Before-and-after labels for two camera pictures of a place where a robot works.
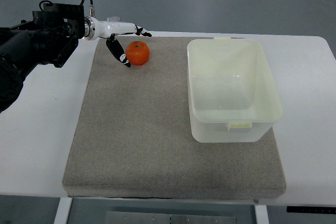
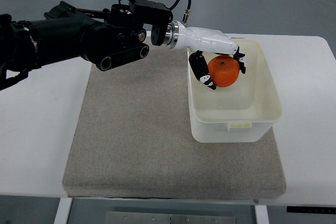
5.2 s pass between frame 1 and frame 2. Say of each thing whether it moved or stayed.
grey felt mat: stayed
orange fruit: moved
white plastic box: stayed
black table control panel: stayed
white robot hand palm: moved
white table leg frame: stayed
